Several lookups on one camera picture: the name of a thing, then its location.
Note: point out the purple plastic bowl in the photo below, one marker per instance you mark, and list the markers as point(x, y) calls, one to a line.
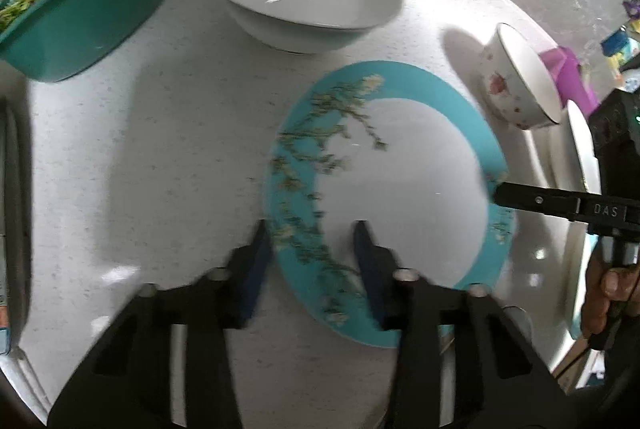
point(572, 79)

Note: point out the white plate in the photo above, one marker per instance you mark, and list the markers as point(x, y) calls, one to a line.
point(585, 149)

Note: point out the teal floral plate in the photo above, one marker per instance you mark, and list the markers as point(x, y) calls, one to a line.
point(415, 169)

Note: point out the small floral bowl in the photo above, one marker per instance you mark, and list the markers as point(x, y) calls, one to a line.
point(505, 79)

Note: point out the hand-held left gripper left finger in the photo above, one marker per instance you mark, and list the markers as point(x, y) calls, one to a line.
point(254, 270)

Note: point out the person's right hand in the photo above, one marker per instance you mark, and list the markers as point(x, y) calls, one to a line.
point(597, 294)

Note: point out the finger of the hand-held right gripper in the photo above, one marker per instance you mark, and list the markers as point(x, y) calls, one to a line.
point(545, 201)

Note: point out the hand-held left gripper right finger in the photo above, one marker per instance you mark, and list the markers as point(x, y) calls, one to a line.
point(367, 269)

